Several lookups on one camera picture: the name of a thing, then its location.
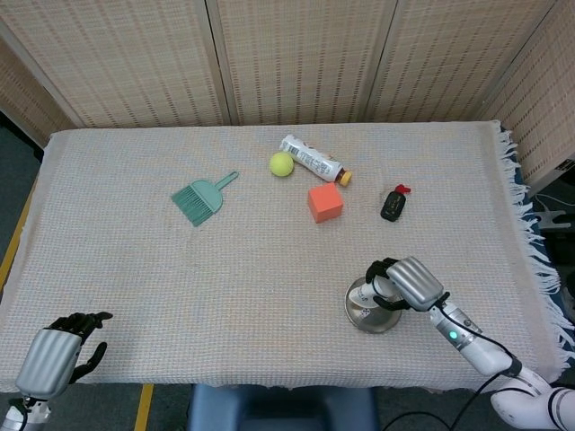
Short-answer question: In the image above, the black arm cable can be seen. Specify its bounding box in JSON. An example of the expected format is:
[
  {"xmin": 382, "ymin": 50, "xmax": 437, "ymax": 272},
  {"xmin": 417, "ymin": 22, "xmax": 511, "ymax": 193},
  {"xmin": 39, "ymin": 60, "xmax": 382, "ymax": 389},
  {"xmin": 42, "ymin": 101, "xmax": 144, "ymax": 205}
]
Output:
[{"xmin": 439, "ymin": 294, "xmax": 525, "ymax": 431}]

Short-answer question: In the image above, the woven bamboo screen panel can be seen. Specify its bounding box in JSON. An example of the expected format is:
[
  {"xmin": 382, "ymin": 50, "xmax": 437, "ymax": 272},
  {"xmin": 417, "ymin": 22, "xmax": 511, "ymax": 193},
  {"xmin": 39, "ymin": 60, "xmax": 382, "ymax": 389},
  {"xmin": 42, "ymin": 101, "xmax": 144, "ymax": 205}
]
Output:
[
  {"xmin": 366, "ymin": 0, "xmax": 558, "ymax": 123},
  {"xmin": 0, "ymin": 20, "xmax": 86, "ymax": 149},
  {"xmin": 475, "ymin": 0, "xmax": 575, "ymax": 192},
  {"xmin": 0, "ymin": 0, "xmax": 237, "ymax": 129},
  {"xmin": 206, "ymin": 0, "xmax": 399, "ymax": 127}
]

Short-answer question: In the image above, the silver metal bowl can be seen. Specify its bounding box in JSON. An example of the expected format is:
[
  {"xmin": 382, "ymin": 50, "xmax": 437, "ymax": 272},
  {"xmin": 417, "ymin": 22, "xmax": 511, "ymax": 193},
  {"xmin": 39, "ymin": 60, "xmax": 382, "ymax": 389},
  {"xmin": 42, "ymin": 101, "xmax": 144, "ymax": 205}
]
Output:
[{"xmin": 344, "ymin": 275, "xmax": 403, "ymax": 335}]

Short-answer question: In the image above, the white bottle yellow cap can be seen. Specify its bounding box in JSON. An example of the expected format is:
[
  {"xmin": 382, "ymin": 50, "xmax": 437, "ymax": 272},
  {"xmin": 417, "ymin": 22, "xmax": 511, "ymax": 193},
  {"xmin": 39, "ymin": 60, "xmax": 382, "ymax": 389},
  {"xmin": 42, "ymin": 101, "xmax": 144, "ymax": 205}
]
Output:
[{"xmin": 279, "ymin": 134, "xmax": 353, "ymax": 188}]

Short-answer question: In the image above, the grey metal stand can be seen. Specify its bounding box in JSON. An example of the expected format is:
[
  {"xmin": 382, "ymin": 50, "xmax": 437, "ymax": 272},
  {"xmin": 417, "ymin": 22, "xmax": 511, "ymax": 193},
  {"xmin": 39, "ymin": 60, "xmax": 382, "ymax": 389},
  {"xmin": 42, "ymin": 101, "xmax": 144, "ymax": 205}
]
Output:
[{"xmin": 536, "ymin": 208, "xmax": 575, "ymax": 233}]

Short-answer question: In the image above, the beige waffle tablecloth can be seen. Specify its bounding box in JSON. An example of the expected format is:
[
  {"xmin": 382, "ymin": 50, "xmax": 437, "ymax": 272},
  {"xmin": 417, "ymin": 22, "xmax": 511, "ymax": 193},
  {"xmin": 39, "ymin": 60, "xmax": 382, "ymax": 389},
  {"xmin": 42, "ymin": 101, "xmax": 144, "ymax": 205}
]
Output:
[{"xmin": 0, "ymin": 119, "xmax": 575, "ymax": 396}]

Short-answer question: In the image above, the black floor cable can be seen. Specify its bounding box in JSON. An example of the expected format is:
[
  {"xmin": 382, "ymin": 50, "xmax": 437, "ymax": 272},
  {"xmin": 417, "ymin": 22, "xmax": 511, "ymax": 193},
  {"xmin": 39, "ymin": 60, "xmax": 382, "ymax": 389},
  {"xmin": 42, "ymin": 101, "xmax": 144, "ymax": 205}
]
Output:
[{"xmin": 385, "ymin": 410, "xmax": 450, "ymax": 431}]

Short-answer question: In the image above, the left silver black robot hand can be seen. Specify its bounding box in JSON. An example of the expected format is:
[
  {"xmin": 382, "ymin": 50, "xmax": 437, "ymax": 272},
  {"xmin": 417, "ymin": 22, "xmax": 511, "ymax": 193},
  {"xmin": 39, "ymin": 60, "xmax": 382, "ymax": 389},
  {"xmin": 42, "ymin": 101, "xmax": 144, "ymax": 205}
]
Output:
[{"xmin": 14, "ymin": 311, "xmax": 114, "ymax": 399}]

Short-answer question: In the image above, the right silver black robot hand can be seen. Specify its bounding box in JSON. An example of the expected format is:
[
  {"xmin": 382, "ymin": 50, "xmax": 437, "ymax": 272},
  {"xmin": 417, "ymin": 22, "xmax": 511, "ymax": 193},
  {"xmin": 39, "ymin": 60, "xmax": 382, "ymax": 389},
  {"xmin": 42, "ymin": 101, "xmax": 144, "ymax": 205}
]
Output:
[{"xmin": 365, "ymin": 256, "xmax": 450, "ymax": 312}]

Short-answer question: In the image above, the small black red-capped bottle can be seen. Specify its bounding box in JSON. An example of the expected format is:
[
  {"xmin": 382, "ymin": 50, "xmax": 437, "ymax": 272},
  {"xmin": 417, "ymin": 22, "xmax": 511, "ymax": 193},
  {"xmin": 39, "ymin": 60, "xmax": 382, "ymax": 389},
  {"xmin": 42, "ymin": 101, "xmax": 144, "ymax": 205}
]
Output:
[{"xmin": 379, "ymin": 182, "xmax": 413, "ymax": 222}]

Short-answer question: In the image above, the green hand brush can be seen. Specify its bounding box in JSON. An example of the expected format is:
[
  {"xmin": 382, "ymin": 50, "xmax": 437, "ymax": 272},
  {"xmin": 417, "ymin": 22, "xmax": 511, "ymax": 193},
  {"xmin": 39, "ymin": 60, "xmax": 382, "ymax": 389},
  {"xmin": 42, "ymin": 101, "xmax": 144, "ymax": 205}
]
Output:
[{"xmin": 170, "ymin": 171, "xmax": 241, "ymax": 229}]

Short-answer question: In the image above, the orange cube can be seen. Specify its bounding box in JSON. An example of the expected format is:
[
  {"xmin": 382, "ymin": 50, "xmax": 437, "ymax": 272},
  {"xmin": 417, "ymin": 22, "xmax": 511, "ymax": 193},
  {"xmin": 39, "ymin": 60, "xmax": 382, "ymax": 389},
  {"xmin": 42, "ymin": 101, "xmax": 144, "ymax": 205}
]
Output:
[{"xmin": 307, "ymin": 181, "xmax": 346, "ymax": 224}]

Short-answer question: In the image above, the yellow tennis ball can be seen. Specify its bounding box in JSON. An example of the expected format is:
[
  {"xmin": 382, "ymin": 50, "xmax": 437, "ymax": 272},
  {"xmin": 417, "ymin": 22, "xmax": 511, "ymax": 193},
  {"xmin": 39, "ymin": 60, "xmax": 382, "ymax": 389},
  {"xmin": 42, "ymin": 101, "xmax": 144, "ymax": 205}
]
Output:
[{"xmin": 269, "ymin": 151, "xmax": 296, "ymax": 178}]

